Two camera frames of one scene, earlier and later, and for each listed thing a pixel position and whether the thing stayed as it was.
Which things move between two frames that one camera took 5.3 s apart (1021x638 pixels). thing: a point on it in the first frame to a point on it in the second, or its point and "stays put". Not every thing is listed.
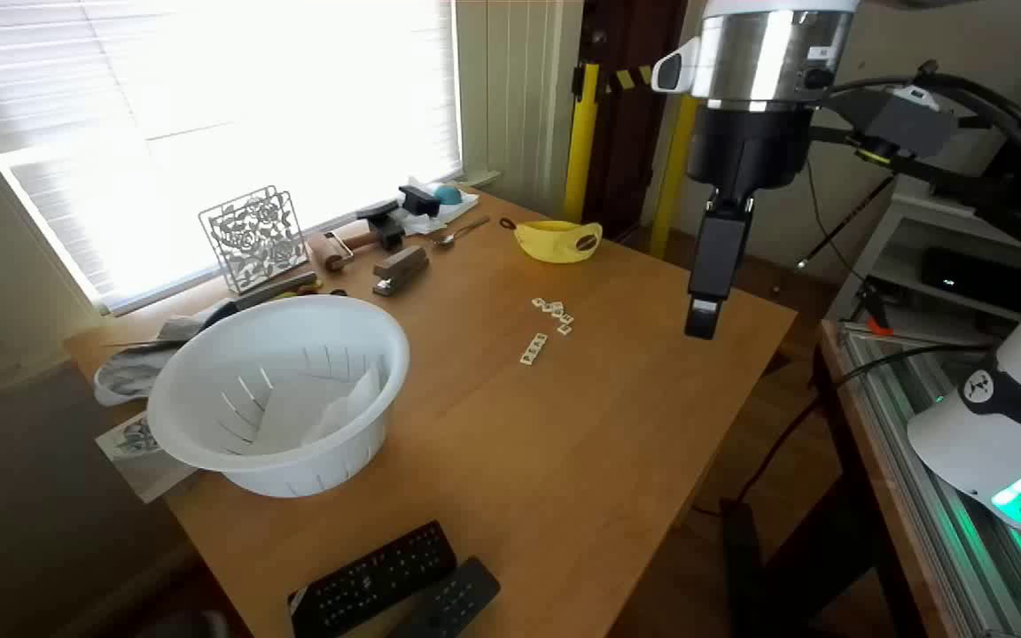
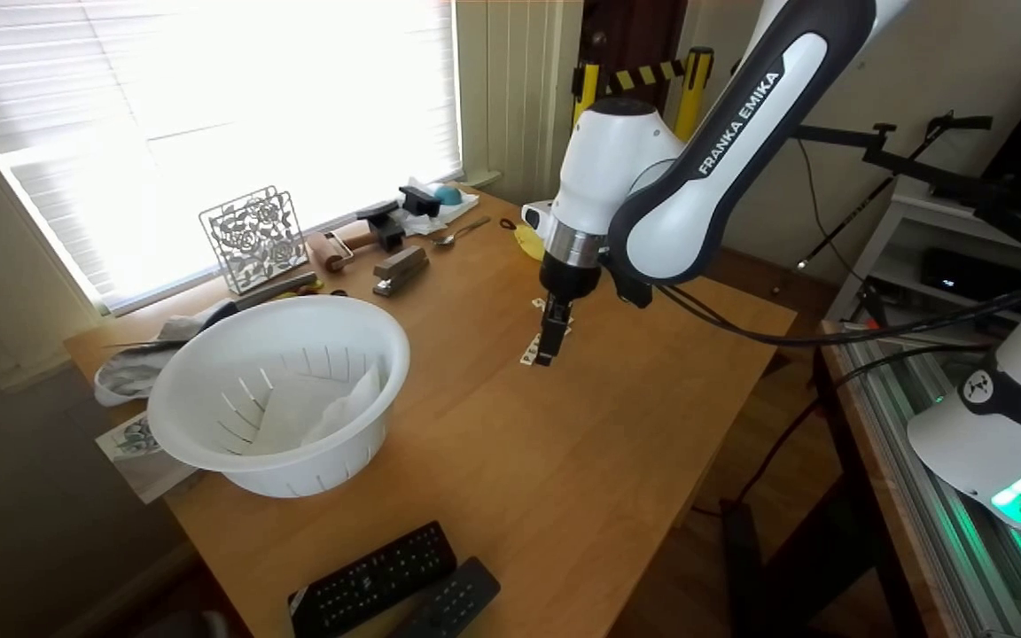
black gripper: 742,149 to 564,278
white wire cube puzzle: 258,236 stays put
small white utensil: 532,349 stays put
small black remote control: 451,608 stays put
